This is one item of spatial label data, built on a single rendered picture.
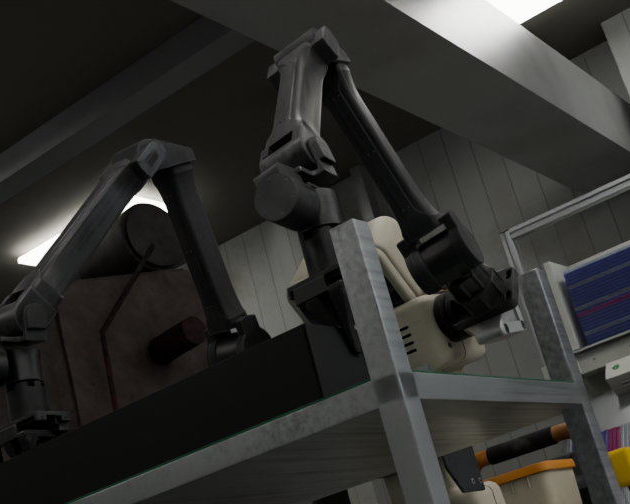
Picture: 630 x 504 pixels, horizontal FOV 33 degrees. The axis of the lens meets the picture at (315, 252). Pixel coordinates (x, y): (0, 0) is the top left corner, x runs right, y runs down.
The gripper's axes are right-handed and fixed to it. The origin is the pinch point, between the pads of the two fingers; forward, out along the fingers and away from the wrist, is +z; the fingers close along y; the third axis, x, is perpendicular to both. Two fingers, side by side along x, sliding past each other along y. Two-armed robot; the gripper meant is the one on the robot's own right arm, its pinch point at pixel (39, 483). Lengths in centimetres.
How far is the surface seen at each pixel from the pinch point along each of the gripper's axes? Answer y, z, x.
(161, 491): 41.9, 11.8, -20.6
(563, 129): -43, -198, 442
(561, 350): 73, 4, 21
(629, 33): -13, -285, 552
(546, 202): -113, -212, 582
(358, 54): -61, -195, 259
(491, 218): -155, -219, 581
